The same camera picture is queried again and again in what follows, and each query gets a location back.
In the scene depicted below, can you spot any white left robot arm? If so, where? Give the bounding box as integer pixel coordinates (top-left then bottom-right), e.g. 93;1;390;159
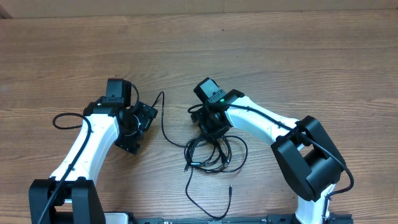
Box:
29;96;157;223

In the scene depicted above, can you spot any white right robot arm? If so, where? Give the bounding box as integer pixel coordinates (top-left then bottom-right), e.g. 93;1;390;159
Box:
192;88;346;223

